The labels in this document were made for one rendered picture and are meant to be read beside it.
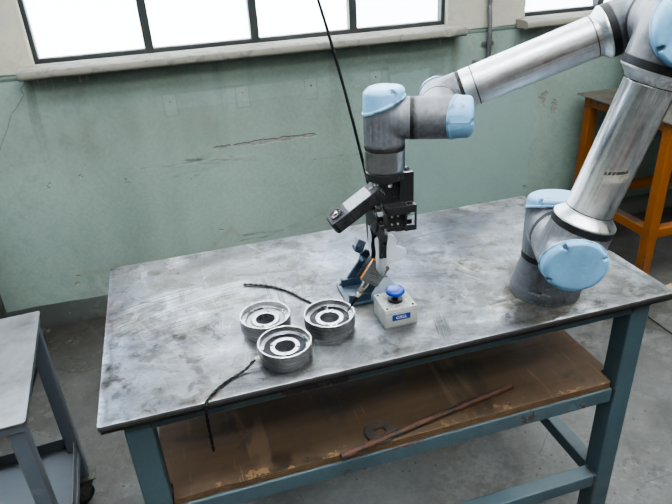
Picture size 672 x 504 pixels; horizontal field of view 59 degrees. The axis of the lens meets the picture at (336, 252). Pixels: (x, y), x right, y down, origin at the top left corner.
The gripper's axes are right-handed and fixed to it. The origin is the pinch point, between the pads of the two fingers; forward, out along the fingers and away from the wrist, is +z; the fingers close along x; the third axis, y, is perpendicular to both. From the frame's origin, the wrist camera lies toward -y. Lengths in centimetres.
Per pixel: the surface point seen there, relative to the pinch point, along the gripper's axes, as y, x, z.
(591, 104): 159, 155, 19
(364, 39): 44, 155, -21
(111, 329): -55, 15, 13
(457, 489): 30, 17, 93
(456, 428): 15.1, -8.6, 39.7
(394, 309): 2.6, -3.4, 8.7
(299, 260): -10.6, 32.2, 13.1
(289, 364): -20.7, -11.7, 10.7
